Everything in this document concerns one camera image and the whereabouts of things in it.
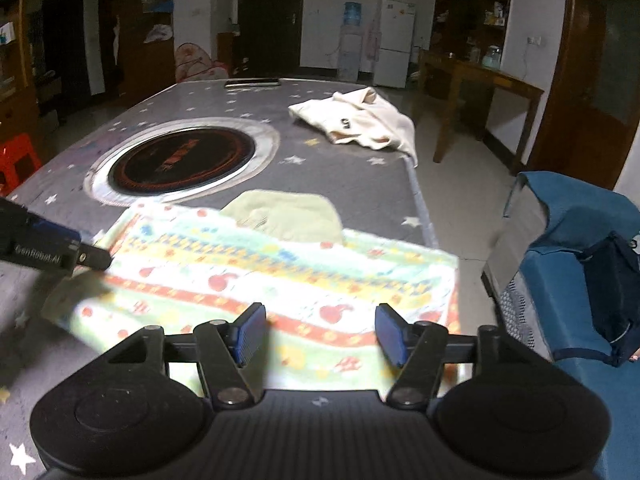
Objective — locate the white water dispenser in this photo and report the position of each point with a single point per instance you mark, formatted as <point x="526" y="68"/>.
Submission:
<point x="350" y="57"/>

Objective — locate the colourful patterned children's shirt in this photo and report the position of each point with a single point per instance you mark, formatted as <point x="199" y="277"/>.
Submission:
<point x="300" y="280"/>

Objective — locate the glass jar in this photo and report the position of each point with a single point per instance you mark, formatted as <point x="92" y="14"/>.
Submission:
<point x="492" y="57"/>

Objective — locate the white refrigerator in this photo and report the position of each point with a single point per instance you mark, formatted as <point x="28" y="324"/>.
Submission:
<point x="395" y="42"/>

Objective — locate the white cloth bundle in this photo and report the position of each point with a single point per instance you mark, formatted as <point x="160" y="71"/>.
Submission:
<point x="159" y="33"/>

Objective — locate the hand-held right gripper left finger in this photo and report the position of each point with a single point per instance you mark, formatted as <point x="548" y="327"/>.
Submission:
<point x="252" y="332"/>

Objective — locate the blue chair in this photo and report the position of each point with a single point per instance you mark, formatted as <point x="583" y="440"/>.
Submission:
<point x="560" y="270"/>

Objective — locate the red plastic stool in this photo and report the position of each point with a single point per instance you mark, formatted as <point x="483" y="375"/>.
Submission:
<point x="20" y="155"/>

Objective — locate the dark bag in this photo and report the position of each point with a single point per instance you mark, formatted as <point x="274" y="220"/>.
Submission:
<point x="612" y="300"/>

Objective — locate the polka dot play tent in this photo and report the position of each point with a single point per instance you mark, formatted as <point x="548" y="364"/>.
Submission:
<point x="192" y="62"/>

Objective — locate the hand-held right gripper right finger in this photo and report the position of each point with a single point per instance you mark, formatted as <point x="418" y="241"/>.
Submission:
<point x="392" y="335"/>

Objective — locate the blue water bottle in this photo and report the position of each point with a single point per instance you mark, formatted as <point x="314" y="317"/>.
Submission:
<point x="352" y="14"/>

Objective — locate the brown wooden side desk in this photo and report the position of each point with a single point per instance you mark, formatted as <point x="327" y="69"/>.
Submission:
<point x="480" y="75"/>

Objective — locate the white wall socket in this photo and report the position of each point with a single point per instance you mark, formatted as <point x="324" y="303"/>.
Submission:
<point x="535" y="40"/>

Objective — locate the brown glazed wooden door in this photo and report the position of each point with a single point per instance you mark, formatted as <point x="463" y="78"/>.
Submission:
<point x="575" y="85"/>

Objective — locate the grey star-print tablecloth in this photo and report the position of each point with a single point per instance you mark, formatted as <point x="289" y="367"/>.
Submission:
<point x="350" y="185"/>

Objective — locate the dark wooden door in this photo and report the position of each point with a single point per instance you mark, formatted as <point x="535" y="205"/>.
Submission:
<point x="270" y="20"/>

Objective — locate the arched wooden cabinet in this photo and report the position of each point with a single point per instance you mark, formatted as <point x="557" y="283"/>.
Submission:
<point x="15" y="110"/>

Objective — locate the wooden shelf cabinet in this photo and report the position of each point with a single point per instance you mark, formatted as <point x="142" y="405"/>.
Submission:
<point x="145" y="70"/>

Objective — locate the pink hanging cloth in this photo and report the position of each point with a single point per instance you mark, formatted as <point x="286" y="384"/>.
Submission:
<point x="371" y="40"/>

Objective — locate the round black induction cooktop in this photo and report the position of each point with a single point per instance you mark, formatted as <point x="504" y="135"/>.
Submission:
<point x="180" y="157"/>

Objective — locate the tall wooden shelf unit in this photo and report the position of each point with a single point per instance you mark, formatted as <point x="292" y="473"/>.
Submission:
<point x="465" y="0"/>

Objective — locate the cream garment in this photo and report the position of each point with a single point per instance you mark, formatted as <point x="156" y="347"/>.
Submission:
<point x="360" y="120"/>

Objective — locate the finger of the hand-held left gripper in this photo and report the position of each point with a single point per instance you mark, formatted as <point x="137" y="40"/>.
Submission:
<point x="55" y="231"/>
<point x="95" y="257"/>

